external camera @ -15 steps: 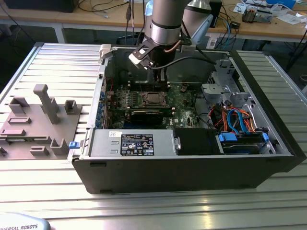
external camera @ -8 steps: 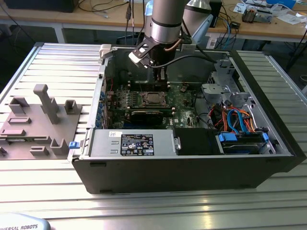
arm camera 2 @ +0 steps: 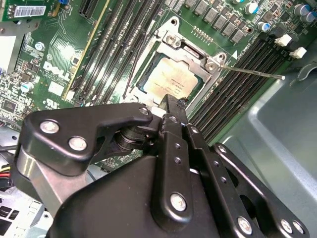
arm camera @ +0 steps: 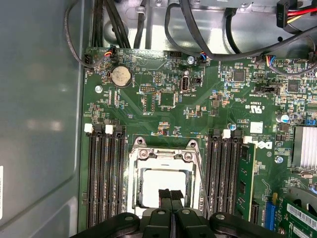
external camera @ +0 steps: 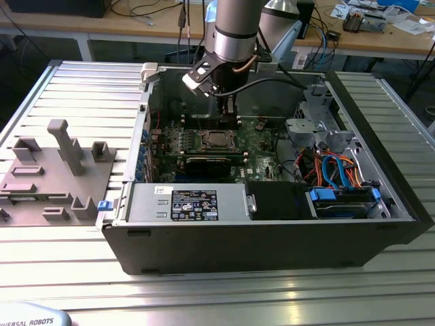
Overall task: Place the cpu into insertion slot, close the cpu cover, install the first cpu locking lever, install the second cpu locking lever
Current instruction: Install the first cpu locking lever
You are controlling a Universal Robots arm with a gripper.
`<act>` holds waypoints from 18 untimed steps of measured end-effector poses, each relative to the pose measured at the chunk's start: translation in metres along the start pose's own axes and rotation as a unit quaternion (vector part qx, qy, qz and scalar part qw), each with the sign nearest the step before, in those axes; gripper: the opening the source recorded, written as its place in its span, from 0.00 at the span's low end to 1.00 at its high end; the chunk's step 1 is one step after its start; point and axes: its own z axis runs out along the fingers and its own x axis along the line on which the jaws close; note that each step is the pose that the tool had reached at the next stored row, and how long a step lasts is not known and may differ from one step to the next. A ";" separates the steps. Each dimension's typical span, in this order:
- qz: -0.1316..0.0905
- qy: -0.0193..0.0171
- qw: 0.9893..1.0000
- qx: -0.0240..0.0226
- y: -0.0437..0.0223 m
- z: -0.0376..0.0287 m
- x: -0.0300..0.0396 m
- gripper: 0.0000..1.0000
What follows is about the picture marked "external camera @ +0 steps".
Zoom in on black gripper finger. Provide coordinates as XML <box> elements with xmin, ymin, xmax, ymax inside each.
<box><xmin>220</xmin><ymin>95</ymin><xmax>239</xmax><ymax>130</ymax></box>

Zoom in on silver green CPU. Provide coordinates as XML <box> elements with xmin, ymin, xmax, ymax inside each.
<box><xmin>207</xmin><ymin>132</ymin><xmax>228</xmax><ymax>147</ymax></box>

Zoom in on CPU socket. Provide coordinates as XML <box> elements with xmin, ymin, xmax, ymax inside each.
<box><xmin>202</xmin><ymin>128</ymin><xmax>239</xmax><ymax>152</ymax></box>

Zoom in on black RAM slot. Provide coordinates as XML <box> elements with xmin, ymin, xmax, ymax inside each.
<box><xmin>185</xmin><ymin>123</ymin><xmax>242</xmax><ymax>129</ymax></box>
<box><xmin>185</xmin><ymin>118</ymin><xmax>242</xmax><ymax>123</ymax></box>

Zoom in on black graphics card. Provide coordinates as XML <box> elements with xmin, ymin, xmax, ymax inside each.
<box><xmin>154</xmin><ymin>151</ymin><xmax>247</xmax><ymax>179</ymax></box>

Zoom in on green motherboard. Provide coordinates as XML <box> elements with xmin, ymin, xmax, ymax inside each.
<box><xmin>151</xmin><ymin>117</ymin><xmax>296</xmax><ymax>186</ymax></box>

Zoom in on metal drive cage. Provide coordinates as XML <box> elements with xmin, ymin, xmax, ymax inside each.
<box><xmin>284</xmin><ymin>83</ymin><xmax>358</xmax><ymax>153</ymax></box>

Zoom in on black optical drive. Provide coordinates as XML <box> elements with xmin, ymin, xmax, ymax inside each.
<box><xmin>245</xmin><ymin>181</ymin><xmax>310</xmax><ymax>221</ymax></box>

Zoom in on black upright box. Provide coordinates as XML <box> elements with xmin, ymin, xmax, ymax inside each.
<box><xmin>297</xmin><ymin>0</ymin><xmax>315</xmax><ymax>38</ymax></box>

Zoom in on silver power supply unit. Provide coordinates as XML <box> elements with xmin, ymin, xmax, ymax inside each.
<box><xmin>115</xmin><ymin>183</ymin><xmax>254</xmax><ymax>225</ymax></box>

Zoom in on blue disk carrier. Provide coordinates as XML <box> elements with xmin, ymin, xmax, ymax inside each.
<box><xmin>307</xmin><ymin>187</ymin><xmax>381</xmax><ymax>220</ymax></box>

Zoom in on wooden desk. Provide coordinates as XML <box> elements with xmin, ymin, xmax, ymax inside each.
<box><xmin>0</xmin><ymin>0</ymin><xmax>211</xmax><ymax>62</ymax></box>
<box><xmin>292</xmin><ymin>0</ymin><xmax>435</xmax><ymax>74</ymax></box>

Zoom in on black open PC case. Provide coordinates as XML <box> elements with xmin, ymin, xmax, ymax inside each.
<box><xmin>94</xmin><ymin>62</ymin><xmax>435</xmax><ymax>276</ymax></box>

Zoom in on hard disk drive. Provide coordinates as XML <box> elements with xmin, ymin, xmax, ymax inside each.
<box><xmin>314</xmin><ymin>192</ymin><xmax>371</xmax><ymax>220</ymax></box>

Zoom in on grey electronic device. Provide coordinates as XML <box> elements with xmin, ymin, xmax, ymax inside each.
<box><xmin>362</xmin><ymin>13</ymin><xmax>388</xmax><ymax>34</ymax></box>

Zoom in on grey parts rack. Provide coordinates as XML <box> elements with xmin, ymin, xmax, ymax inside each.
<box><xmin>0</xmin><ymin>118</ymin><xmax>118</xmax><ymax>228</ymax></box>

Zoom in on blue cardboard box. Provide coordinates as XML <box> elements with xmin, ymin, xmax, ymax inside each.
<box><xmin>377</xmin><ymin>0</ymin><xmax>421</xmax><ymax>13</ymax></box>

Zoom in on white papers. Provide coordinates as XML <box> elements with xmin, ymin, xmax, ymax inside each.
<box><xmin>390</xmin><ymin>16</ymin><xmax>435</xmax><ymax>37</ymax></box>

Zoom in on black flat box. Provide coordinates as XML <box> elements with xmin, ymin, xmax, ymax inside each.
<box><xmin>6</xmin><ymin>0</ymin><xmax>106</xmax><ymax>18</ymax></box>

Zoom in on pale blue teach pendant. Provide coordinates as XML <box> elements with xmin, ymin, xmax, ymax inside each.
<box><xmin>0</xmin><ymin>302</ymin><xmax>74</xmax><ymax>326</ymax></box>

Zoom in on brown curved wrist cable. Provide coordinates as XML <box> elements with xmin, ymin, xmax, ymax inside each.
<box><xmin>232</xmin><ymin>56</ymin><xmax>256</xmax><ymax>74</ymax></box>

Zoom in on black camera cable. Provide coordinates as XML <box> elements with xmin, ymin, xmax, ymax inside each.
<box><xmin>211</xmin><ymin>59</ymin><xmax>309</xmax><ymax>98</ymax></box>

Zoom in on white camera, black face plate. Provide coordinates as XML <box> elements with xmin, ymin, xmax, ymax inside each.
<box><xmin>181</xmin><ymin>56</ymin><xmax>218</xmax><ymax>99</ymax></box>

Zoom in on black power cable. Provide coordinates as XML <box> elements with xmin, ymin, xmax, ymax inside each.
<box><xmin>274</xmin><ymin>127</ymin><xmax>302</xmax><ymax>183</ymax></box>

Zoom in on red wire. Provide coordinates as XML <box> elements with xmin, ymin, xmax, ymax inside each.
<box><xmin>149</xmin><ymin>107</ymin><xmax>163</xmax><ymax>132</ymax></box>

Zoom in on grey case latch handle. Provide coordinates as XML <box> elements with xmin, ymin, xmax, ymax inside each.
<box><xmin>140</xmin><ymin>62</ymin><xmax>160</xmax><ymax>84</ymax></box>

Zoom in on blue flat data cable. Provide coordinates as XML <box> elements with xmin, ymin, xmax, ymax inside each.
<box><xmin>321</xmin><ymin>154</ymin><xmax>339</xmax><ymax>189</ymax></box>
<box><xmin>331</xmin><ymin>154</ymin><xmax>353</xmax><ymax>191</ymax></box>

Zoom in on orange wire bundle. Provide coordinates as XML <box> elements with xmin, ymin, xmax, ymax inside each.
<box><xmin>304</xmin><ymin>154</ymin><xmax>364</xmax><ymax>187</ymax></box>

